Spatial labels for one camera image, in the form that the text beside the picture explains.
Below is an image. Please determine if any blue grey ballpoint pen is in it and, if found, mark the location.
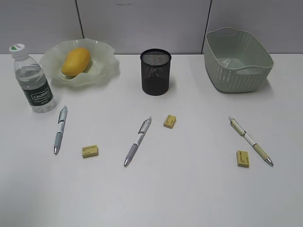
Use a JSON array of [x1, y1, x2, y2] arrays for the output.
[[53, 106, 68, 155]]

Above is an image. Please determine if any white waste paper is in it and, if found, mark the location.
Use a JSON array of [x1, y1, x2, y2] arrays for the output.
[[221, 58, 231, 68]]

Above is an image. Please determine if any yellow mango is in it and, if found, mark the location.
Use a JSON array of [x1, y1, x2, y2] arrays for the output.
[[61, 47, 91, 77]]

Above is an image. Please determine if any clear plastic water bottle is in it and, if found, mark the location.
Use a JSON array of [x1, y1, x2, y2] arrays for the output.
[[9, 44, 56, 113]]

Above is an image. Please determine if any grey white ballpoint pen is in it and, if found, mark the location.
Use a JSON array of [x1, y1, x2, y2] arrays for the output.
[[124, 116, 152, 167]]

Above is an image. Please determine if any yellow eraser middle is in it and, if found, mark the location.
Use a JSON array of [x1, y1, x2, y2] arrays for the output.
[[163, 114, 177, 129]]

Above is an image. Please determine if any yellow eraser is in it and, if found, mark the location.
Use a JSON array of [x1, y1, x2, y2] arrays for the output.
[[82, 145, 98, 158], [236, 150, 250, 168], [163, 114, 177, 129]]

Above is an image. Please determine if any black mesh pen holder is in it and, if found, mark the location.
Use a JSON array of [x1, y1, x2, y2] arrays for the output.
[[140, 49, 171, 96]]

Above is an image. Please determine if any pale green wavy glass plate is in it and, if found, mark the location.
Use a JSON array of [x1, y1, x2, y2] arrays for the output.
[[40, 38, 120, 89]]

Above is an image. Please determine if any yellow eraser left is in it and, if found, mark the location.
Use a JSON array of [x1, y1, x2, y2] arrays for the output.
[[82, 145, 98, 158]]

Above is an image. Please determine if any pale green plastic basket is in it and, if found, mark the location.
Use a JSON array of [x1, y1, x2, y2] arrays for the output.
[[204, 27, 274, 93]]

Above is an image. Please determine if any yellow eraser right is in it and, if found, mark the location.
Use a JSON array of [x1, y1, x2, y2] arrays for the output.
[[236, 150, 250, 168]]

